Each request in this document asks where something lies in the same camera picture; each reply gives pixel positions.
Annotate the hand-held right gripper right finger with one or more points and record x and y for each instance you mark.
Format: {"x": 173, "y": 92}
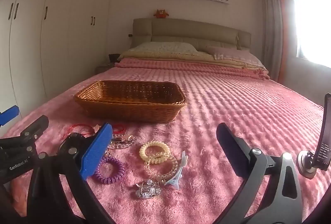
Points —
{"x": 232, "y": 149}

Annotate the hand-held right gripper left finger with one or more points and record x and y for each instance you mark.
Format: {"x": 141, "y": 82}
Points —
{"x": 97, "y": 151}

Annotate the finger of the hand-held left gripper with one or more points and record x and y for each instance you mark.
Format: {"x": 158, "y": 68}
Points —
{"x": 36, "y": 125}
{"x": 9, "y": 113}

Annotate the brown wicker basket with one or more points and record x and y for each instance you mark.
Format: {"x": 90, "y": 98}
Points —
{"x": 134, "y": 107}

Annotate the silver rhinestone hair clip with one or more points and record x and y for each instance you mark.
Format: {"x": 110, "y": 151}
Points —
{"x": 147, "y": 189}

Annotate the light blue hair clip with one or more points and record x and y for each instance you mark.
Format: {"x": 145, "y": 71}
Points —
{"x": 173, "y": 181}

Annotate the pink plush blanket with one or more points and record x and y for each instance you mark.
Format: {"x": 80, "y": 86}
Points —
{"x": 232, "y": 100}

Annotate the nightstand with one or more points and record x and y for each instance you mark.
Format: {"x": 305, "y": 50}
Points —
{"x": 104, "y": 69}

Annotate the black smartphone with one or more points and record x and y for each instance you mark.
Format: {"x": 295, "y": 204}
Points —
{"x": 325, "y": 133}

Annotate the pink pillow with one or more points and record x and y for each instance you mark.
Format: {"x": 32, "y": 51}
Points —
{"x": 232, "y": 54}

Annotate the dark box on nightstand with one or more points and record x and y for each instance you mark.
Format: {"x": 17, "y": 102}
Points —
{"x": 113, "y": 58}

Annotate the white wardrobe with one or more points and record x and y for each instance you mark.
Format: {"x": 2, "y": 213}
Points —
{"x": 64, "y": 32}

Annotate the cream pillow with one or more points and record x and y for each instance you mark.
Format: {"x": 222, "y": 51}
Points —
{"x": 160, "y": 47}

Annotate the beige padded headboard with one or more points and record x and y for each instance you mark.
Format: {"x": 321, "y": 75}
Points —
{"x": 194, "y": 31}

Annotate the grey orange curtain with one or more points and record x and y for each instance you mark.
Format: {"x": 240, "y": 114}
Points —
{"x": 274, "y": 27}

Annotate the window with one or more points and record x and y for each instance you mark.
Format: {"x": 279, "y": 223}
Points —
{"x": 314, "y": 25}

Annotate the red plush toy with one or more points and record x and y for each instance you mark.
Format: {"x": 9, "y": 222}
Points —
{"x": 160, "y": 14}

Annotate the round phone mount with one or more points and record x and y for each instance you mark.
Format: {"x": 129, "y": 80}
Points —
{"x": 305, "y": 164}

